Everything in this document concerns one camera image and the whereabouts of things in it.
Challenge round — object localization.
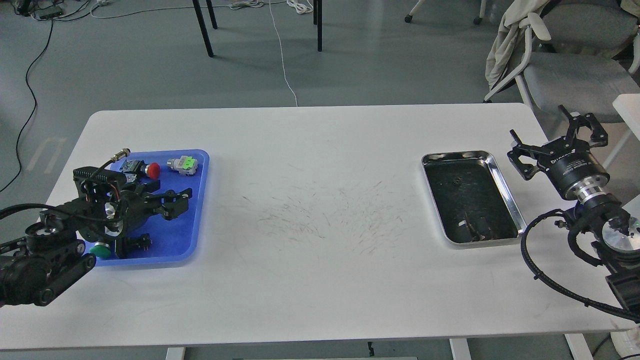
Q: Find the green push button switch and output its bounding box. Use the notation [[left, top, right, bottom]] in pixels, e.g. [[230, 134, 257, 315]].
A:
[[89, 242, 114, 260]]

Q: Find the black floor cable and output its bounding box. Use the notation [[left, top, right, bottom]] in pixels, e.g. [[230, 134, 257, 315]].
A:
[[0, 0, 101, 192]]

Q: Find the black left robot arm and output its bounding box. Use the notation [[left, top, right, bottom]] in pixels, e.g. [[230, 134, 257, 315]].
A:
[[0, 148, 193, 306]]

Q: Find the grey green connector switch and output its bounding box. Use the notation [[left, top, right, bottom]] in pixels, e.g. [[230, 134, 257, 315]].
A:
[[166, 155, 199, 176]]

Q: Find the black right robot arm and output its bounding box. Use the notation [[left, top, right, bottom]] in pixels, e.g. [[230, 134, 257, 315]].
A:
[[507, 105, 640, 323]]

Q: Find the black cylindrical switch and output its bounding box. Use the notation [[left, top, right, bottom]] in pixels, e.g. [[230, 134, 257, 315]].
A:
[[114, 233, 153, 259]]

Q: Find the grey office chair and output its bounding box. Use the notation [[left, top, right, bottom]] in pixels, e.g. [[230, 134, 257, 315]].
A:
[[484, 0, 639, 124]]

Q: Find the black table leg right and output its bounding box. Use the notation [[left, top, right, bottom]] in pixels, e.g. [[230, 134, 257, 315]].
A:
[[312, 0, 323, 52]]

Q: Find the silver metal tray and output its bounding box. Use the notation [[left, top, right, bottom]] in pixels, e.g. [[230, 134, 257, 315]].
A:
[[422, 150, 526, 249]]

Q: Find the black table leg left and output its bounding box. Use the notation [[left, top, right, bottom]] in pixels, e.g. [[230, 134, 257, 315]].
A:
[[192, 0, 218, 59]]

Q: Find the blue plastic tray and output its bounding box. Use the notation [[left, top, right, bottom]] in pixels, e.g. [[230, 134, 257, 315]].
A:
[[97, 149, 210, 266]]

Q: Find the white floor cable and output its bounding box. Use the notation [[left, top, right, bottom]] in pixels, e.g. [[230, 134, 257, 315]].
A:
[[90, 0, 315, 107]]

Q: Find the black table leg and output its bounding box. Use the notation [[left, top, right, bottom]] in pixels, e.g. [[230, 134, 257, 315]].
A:
[[192, 0, 218, 59], [312, 0, 323, 52]]

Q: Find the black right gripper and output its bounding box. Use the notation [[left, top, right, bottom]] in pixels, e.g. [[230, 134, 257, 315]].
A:
[[507, 104, 612, 202]]

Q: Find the beige jacket on chair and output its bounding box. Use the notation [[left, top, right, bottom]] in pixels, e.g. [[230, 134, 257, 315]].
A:
[[485, 0, 548, 89]]

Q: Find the red push button switch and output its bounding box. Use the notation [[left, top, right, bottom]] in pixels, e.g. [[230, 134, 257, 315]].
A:
[[119, 159, 161, 183]]

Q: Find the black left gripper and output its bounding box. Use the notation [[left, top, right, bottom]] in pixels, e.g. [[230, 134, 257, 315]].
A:
[[107, 180, 194, 237]]

